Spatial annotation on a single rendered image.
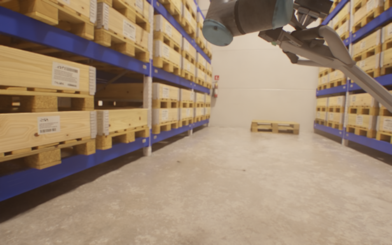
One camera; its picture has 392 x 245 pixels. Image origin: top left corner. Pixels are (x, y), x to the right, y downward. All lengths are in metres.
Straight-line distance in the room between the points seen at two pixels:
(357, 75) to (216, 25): 0.57
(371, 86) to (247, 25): 0.56
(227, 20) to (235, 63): 5.98
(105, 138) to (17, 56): 0.87
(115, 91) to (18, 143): 1.86
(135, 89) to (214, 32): 2.32
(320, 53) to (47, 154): 1.52
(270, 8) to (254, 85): 5.92
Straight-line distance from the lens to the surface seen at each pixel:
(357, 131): 4.10
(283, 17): 0.52
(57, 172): 1.65
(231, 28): 0.56
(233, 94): 6.40
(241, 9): 0.54
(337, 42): 0.75
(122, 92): 2.94
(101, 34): 1.90
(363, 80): 0.92
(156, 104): 2.65
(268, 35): 0.71
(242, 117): 6.38
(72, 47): 1.71
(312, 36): 0.73
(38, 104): 1.42
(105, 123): 1.82
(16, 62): 1.38
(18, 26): 1.51
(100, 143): 1.86
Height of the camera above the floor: 0.69
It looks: 5 degrees down
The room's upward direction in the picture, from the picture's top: 2 degrees clockwise
